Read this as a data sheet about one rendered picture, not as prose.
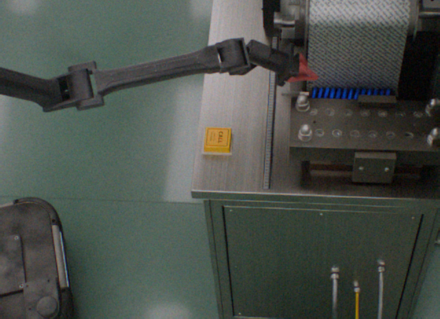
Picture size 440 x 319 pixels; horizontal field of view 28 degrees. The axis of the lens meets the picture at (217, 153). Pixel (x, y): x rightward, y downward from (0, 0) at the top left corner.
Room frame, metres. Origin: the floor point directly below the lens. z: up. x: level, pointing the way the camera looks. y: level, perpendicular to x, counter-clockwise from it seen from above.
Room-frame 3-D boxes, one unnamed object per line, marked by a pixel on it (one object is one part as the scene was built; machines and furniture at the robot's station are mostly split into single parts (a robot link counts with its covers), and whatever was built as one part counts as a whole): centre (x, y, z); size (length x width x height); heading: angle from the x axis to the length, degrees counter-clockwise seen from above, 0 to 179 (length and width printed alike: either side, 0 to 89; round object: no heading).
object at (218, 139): (1.40, 0.00, 0.91); 0.07 x 0.07 x 0.02; 81
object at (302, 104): (1.39, -0.23, 1.05); 0.04 x 0.04 x 0.04
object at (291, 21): (1.56, -0.23, 1.05); 0.06 x 0.05 x 0.31; 81
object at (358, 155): (1.22, -0.39, 0.96); 0.10 x 0.03 x 0.11; 81
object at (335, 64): (1.44, -0.37, 1.10); 0.23 x 0.01 x 0.18; 81
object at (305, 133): (1.30, -0.23, 1.05); 0.04 x 0.04 x 0.04
